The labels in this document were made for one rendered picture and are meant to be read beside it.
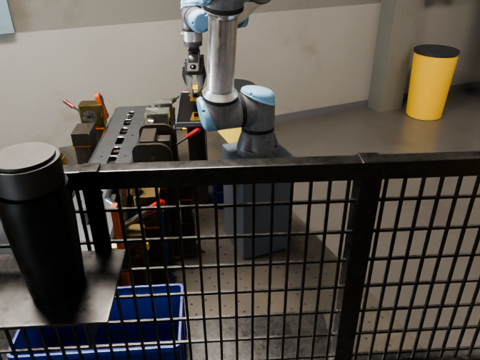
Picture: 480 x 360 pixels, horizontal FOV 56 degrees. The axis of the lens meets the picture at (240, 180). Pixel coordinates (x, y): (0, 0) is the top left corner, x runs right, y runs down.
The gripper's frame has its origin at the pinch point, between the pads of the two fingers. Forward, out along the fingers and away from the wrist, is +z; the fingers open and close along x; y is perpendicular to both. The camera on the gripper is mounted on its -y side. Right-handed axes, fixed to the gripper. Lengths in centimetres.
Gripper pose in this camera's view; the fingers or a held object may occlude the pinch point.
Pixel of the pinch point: (195, 93)
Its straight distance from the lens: 185.9
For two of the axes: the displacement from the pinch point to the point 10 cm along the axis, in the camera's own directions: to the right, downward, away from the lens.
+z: 0.1, 8.7, 4.9
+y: 0.2, -5.0, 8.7
